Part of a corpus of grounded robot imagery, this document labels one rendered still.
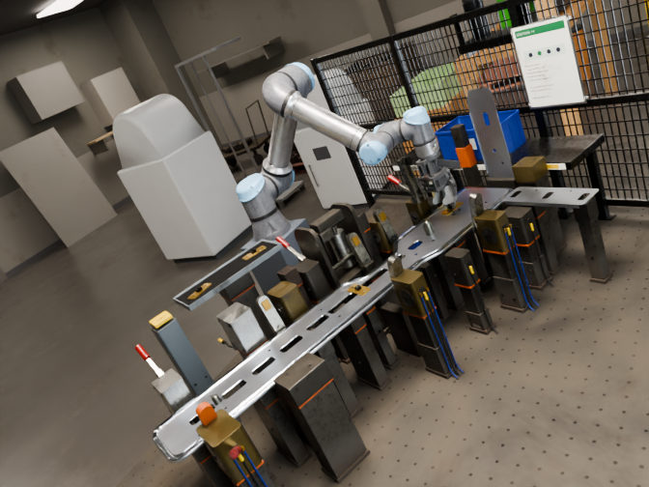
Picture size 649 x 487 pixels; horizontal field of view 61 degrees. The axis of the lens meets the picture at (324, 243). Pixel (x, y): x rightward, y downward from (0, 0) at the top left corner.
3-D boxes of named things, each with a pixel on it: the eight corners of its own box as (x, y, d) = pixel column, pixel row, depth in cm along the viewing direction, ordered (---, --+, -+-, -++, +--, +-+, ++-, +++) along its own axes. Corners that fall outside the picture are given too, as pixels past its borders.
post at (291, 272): (331, 370, 191) (284, 274, 176) (323, 366, 195) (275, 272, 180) (341, 361, 193) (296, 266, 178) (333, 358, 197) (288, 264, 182)
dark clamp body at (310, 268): (348, 365, 191) (303, 273, 176) (327, 357, 200) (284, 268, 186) (362, 353, 194) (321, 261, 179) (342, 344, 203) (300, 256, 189)
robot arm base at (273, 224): (248, 244, 215) (237, 222, 211) (269, 225, 225) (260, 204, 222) (276, 242, 205) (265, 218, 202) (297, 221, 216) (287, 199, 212)
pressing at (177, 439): (178, 472, 129) (175, 469, 128) (148, 436, 147) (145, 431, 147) (519, 189, 190) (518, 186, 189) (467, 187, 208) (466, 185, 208)
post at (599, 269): (605, 284, 174) (586, 204, 163) (590, 281, 178) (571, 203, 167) (613, 275, 176) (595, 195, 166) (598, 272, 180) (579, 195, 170)
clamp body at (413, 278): (455, 384, 162) (416, 286, 149) (425, 372, 172) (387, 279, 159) (468, 370, 165) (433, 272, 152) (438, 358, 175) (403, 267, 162)
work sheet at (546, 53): (586, 103, 191) (567, 14, 180) (529, 109, 210) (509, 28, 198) (589, 100, 192) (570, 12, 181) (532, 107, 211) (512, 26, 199)
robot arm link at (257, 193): (241, 220, 211) (226, 189, 206) (261, 204, 221) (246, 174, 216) (265, 216, 204) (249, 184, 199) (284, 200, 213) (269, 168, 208)
